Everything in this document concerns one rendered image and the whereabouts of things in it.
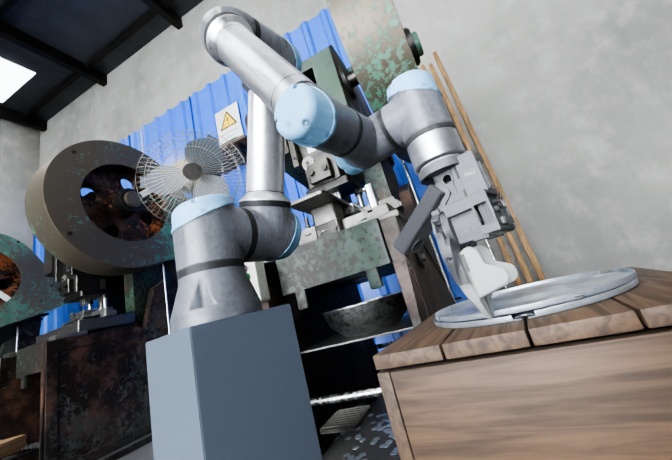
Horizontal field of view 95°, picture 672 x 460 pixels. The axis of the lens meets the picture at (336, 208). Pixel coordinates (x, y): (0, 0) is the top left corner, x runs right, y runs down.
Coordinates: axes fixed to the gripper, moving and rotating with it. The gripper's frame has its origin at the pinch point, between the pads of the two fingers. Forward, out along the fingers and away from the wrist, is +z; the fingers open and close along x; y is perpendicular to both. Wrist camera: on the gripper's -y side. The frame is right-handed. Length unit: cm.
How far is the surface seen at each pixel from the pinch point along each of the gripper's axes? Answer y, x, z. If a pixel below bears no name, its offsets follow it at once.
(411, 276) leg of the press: -28.1, 31.4, -7.4
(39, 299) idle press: -362, -28, -77
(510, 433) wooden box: 0.5, -5.9, 11.8
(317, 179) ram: -60, 39, -53
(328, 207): -54, 34, -38
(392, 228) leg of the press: -28.9, 31.0, -21.4
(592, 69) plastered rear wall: 37, 212, -104
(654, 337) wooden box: 15.1, -2.2, 4.8
